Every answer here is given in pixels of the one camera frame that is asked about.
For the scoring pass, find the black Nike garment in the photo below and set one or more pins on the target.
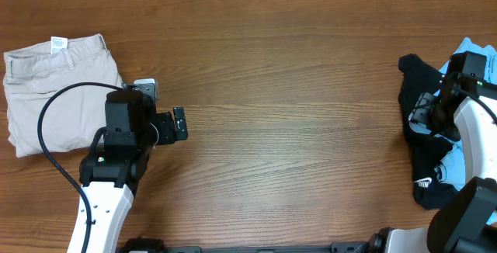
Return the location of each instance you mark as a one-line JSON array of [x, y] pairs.
[[419, 77]]

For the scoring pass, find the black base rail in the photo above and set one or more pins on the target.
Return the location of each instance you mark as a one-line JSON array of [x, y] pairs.
[[148, 245]]

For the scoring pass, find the light blue printed t-shirt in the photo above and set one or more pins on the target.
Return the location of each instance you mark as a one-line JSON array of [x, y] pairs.
[[439, 166]]

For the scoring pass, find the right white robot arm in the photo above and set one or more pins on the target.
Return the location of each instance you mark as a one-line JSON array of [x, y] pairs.
[[449, 122]]

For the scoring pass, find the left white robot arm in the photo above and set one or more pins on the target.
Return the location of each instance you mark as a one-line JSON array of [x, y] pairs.
[[110, 174]]

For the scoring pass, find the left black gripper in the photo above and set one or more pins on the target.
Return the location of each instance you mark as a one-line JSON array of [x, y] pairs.
[[168, 134]]

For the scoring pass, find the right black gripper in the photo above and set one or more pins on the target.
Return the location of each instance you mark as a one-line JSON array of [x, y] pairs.
[[421, 111]]

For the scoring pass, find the folded beige khaki pants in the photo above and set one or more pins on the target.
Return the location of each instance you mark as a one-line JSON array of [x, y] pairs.
[[63, 85]]

